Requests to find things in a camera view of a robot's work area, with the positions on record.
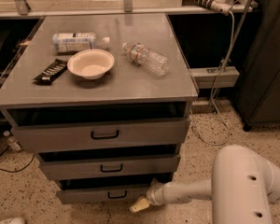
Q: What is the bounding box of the white labelled bottle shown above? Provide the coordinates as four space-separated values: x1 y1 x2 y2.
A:
52 33 110 53

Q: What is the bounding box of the grey bottom drawer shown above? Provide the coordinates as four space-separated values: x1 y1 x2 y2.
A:
55 173 175 205

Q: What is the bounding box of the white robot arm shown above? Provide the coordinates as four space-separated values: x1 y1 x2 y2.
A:
130 145 280 224

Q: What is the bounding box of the white shoe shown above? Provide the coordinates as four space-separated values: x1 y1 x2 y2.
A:
0 217 26 224

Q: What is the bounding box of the black snack bar wrapper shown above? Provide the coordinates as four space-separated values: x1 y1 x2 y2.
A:
34 59 67 84

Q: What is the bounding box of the clear plastic water bottle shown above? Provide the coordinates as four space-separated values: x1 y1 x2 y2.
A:
122 42 169 77

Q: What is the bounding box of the grey metal rail box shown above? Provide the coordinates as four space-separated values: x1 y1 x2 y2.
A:
189 66 239 89

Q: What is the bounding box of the grey top drawer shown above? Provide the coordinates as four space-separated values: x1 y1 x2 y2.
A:
12 118 189 153

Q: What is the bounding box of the white power cable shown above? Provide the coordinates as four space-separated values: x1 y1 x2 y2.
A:
189 9 237 147

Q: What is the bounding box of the grey drawer cabinet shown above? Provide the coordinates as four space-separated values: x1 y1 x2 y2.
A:
0 14 197 203

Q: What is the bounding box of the grey middle drawer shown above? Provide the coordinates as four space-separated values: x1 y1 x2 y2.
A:
40 154 180 180

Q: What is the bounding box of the dark cabinet at right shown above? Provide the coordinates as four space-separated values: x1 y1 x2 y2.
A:
232 0 280 132

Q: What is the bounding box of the grey drawer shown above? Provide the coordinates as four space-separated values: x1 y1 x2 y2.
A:
55 173 175 205
12 118 189 153
40 154 180 180

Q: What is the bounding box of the white power strip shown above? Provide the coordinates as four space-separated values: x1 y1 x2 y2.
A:
182 0 233 17

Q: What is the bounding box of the white paper bowl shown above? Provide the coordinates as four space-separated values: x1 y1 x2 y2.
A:
67 49 115 79

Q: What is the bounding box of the black floor cable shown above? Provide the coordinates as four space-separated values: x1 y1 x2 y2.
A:
0 145 35 174

